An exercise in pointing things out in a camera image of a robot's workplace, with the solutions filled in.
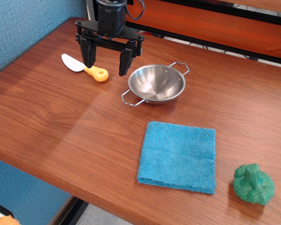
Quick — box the toy knife yellow handle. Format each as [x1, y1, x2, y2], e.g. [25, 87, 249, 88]
[61, 53, 109, 82]

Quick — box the orange object bottom corner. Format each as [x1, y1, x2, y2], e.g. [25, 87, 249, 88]
[0, 216, 20, 225]

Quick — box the orange panel black frame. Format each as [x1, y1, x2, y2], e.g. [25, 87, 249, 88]
[126, 0, 281, 64]

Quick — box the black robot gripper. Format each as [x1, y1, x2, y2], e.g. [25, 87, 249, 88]
[75, 0, 145, 76]

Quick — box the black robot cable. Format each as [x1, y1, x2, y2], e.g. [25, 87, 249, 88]
[125, 0, 146, 21]

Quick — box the metal table leg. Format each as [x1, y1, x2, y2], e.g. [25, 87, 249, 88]
[47, 195, 89, 225]

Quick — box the small steel two-handled pan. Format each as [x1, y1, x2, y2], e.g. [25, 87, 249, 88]
[121, 62, 190, 107]

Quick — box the green plastic toy broccoli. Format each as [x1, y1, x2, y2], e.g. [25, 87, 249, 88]
[233, 164, 275, 205]

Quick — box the blue microfiber cloth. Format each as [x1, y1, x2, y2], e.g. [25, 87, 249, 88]
[137, 121, 216, 195]

